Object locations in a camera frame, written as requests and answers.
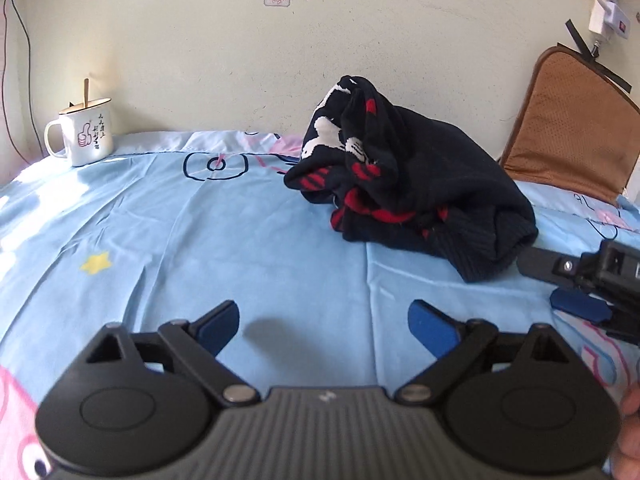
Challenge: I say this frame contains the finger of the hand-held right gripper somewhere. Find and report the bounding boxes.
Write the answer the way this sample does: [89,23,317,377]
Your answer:
[549,287,614,324]
[517,246,585,287]

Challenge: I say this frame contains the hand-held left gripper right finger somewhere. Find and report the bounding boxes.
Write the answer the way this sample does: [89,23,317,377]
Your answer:
[395,299,572,407]

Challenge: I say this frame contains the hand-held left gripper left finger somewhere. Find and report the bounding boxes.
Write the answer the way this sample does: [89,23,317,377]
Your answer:
[85,300,261,407]

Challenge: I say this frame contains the navy red patterned sweater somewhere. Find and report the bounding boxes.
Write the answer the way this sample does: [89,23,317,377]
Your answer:
[283,75,540,284]

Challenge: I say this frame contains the person's right hand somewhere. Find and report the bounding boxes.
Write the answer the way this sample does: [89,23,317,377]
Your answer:
[612,382,640,480]

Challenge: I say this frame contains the blue cartoon pig bed sheet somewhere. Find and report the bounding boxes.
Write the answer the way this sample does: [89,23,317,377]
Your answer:
[0,129,640,480]

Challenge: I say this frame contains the brown mesh cushion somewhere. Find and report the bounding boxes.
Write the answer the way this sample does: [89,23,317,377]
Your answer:
[498,45,640,206]

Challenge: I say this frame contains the black tape strips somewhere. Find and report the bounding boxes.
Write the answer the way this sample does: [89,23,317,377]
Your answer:
[564,18,632,94]

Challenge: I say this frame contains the white enamel mug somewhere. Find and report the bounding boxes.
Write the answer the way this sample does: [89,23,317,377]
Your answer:
[44,97,115,168]

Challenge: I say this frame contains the white power plug adapter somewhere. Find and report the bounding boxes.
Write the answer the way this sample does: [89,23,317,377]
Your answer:
[586,0,632,42]

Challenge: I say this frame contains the black cable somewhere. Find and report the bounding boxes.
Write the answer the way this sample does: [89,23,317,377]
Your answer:
[7,0,45,161]

